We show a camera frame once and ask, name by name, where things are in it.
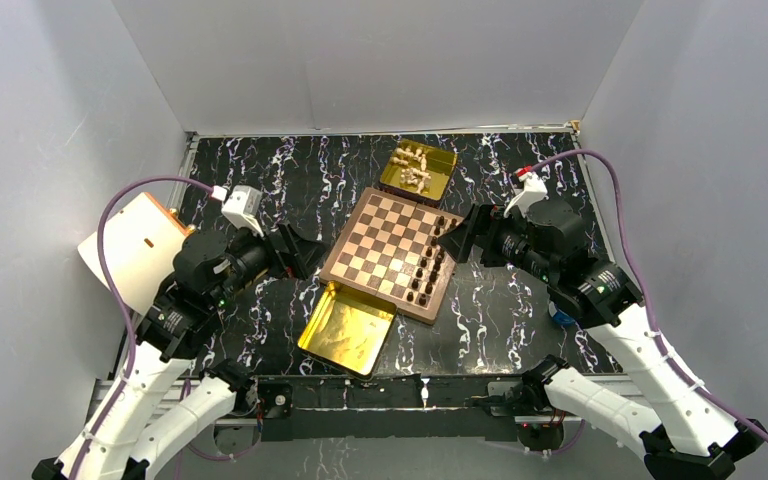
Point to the wooden folding chess board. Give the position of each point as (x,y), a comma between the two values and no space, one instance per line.
(380,248)

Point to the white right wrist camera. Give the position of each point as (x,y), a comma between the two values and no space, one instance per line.
(533,190)

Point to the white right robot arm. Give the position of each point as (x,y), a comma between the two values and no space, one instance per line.
(677,431)

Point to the gold tin with dark pieces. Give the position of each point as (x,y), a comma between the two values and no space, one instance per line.
(347,329)

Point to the pile of light chess pieces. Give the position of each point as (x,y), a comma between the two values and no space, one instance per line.
(413,168)

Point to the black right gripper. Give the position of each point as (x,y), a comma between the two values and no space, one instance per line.
(458,242)

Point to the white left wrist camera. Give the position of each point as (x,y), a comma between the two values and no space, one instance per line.
(240,209)

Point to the blue round object on table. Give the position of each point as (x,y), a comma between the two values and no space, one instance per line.
(560,318)

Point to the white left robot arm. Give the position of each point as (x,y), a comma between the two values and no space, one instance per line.
(122,440)

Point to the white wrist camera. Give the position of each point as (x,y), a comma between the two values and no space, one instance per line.
(533,190)
(240,209)

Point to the gold tin with light pieces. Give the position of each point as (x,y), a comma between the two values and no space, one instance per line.
(441,166)

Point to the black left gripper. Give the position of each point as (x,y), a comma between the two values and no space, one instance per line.
(302,253)

